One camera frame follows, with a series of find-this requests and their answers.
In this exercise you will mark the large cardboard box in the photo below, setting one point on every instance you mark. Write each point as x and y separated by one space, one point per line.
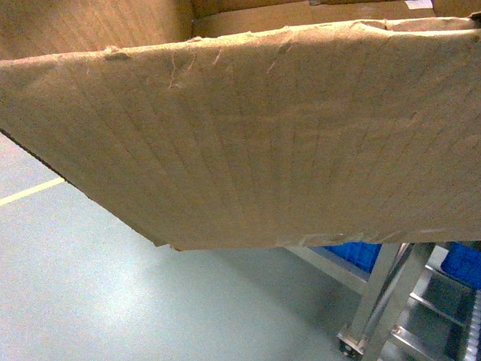
230 124

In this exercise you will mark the metal roller rack shelf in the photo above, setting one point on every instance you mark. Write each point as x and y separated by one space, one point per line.
410 309

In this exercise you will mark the blue plastic bin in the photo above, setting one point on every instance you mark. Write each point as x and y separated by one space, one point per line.
359 254
463 263

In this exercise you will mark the blue plastic bin right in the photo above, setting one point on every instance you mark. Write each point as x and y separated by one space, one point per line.
463 263

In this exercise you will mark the white label sticker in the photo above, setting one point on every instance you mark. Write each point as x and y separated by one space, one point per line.
419 4

